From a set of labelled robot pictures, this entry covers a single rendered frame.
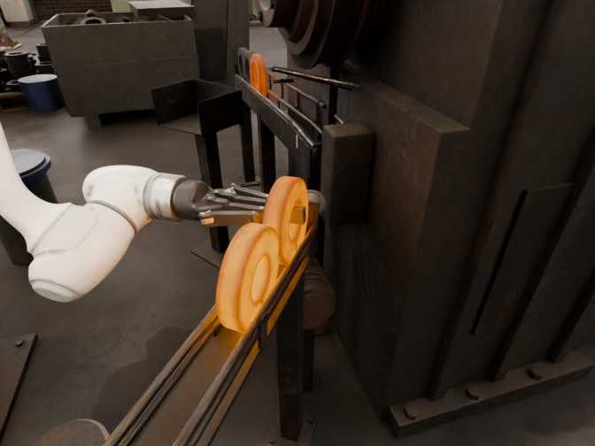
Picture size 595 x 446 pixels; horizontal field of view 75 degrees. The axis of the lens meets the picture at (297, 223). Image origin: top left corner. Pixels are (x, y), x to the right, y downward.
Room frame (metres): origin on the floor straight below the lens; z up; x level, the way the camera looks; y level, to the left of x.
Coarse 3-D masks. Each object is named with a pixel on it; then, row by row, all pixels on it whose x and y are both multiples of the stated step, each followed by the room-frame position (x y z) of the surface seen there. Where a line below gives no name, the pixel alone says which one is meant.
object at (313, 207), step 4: (308, 204) 0.64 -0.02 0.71; (312, 204) 0.64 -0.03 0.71; (316, 204) 0.64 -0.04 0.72; (308, 208) 0.64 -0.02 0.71; (312, 208) 0.64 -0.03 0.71; (316, 208) 0.64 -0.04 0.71; (308, 212) 0.64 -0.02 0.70; (312, 212) 0.64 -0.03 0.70; (316, 212) 0.64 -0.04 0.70; (308, 216) 0.64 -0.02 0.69; (312, 216) 0.64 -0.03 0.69; (316, 216) 0.63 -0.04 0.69; (308, 220) 0.64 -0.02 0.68; (312, 220) 0.64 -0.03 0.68; (316, 220) 0.63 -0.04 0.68; (308, 224) 0.64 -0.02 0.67; (312, 224) 0.64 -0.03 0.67; (316, 224) 0.63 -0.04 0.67; (308, 228) 0.64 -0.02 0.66; (316, 232) 0.63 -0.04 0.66; (316, 240) 0.63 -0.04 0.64; (316, 244) 0.63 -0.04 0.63; (316, 248) 0.63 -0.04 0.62
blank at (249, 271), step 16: (256, 224) 0.46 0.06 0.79; (240, 240) 0.41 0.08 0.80; (256, 240) 0.41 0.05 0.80; (272, 240) 0.46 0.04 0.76; (224, 256) 0.39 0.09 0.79; (240, 256) 0.39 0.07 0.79; (256, 256) 0.41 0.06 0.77; (272, 256) 0.46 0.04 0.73; (224, 272) 0.37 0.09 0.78; (240, 272) 0.37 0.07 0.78; (256, 272) 0.45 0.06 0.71; (272, 272) 0.46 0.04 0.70; (224, 288) 0.36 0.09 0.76; (240, 288) 0.36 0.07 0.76; (256, 288) 0.43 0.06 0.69; (224, 304) 0.35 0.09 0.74; (240, 304) 0.36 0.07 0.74; (256, 304) 0.40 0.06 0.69; (224, 320) 0.35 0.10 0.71; (240, 320) 0.35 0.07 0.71
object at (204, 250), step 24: (168, 96) 1.49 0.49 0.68; (192, 96) 1.58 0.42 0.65; (216, 96) 1.34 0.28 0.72; (240, 96) 1.43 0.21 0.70; (168, 120) 1.48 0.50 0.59; (192, 120) 1.47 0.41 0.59; (216, 120) 1.33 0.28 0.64; (240, 120) 1.42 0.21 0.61; (216, 144) 1.42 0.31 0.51; (216, 168) 1.41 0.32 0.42; (216, 240) 1.39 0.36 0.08; (216, 264) 1.31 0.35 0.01
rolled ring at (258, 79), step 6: (252, 54) 1.75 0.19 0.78; (258, 54) 1.73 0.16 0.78; (252, 60) 1.75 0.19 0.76; (258, 60) 1.69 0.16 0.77; (252, 66) 1.78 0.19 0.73; (258, 66) 1.67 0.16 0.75; (264, 66) 1.67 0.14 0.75; (252, 72) 1.79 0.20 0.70; (258, 72) 1.66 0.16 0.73; (264, 72) 1.66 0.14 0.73; (252, 78) 1.79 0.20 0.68; (258, 78) 1.67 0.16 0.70; (264, 78) 1.65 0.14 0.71; (252, 84) 1.78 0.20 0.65; (258, 84) 1.78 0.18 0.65; (264, 84) 1.65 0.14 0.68; (258, 90) 1.68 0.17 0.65; (264, 90) 1.66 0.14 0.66
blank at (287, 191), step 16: (288, 176) 0.61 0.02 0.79; (272, 192) 0.55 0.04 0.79; (288, 192) 0.55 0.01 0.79; (304, 192) 0.62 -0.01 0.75; (272, 208) 0.52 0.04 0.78; (288, 208) 0.54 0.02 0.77; (272, 224) 0.51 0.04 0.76; (288, 224) 0.53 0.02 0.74; (304, 224) 0.61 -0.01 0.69; (288, 240) 0.53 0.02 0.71; (288, 256) 0.52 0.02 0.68
